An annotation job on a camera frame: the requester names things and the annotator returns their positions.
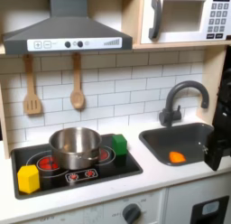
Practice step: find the white toy microwave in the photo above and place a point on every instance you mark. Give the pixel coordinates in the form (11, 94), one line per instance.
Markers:
(183, 36)

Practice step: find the dark grey tap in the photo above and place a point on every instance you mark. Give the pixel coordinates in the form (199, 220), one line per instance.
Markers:
(171, 98)

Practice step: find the grey oven knob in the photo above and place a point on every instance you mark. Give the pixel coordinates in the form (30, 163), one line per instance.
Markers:
(131, 213)

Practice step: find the wooden spoon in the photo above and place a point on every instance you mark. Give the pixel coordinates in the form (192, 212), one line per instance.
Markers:
(77, 98)

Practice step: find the steel pot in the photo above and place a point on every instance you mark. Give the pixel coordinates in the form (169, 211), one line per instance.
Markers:
(75, 155)

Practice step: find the grey range hood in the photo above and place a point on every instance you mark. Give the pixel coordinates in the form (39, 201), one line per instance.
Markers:
(69, 29)

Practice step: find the white lower cabinet front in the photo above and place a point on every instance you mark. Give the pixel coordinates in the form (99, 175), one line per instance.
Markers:
(177, 203)

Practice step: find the black stove top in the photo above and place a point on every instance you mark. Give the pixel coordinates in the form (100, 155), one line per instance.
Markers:
(120, 170)

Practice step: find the light wooden shelf board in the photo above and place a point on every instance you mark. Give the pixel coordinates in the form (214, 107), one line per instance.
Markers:
(180, 45)

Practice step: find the dark grey sink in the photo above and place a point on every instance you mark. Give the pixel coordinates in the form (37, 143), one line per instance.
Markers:
(180, 137)

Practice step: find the yellow toy block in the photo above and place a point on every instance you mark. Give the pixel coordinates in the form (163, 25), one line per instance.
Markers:
(28, 179)

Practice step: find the black oven door panel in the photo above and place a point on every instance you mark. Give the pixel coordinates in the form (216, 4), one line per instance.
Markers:
(197, 217)

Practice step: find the orange toy carrot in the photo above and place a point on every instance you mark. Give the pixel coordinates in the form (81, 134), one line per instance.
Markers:
(177, 157)

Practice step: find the green toy block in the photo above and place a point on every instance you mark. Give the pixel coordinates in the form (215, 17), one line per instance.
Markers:
(119, 144)

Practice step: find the slotted wooden spatula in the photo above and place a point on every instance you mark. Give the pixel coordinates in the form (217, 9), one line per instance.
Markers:
(32, 102)

